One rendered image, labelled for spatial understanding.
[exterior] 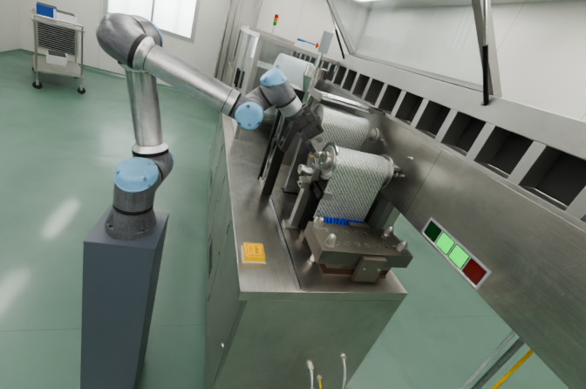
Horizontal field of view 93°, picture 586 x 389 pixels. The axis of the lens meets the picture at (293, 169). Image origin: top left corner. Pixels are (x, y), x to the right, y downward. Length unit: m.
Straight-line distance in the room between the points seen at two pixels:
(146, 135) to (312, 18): 5.93
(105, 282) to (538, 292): 1.23
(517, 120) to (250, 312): 0.98
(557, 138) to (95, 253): 1.32
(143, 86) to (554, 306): 1.22
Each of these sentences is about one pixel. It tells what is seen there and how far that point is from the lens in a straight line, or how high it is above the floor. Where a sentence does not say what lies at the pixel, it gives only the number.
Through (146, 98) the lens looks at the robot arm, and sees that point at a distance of 1.01.
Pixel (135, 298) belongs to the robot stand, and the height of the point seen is 0.67.
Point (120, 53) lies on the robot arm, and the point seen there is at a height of 1.45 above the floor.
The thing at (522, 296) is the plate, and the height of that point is 1.23.
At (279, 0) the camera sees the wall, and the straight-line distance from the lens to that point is 6.55.
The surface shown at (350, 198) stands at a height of 1.13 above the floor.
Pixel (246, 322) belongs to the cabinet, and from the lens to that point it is 1.06.
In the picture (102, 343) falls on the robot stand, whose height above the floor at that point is 0.42.
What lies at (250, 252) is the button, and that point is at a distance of 1.03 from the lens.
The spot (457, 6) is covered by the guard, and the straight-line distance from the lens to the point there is 1.07.
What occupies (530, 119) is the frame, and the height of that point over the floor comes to 1.62.
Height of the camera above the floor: 1.60
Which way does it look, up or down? 23 degrees down
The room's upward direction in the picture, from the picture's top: 19 degrees clockwise
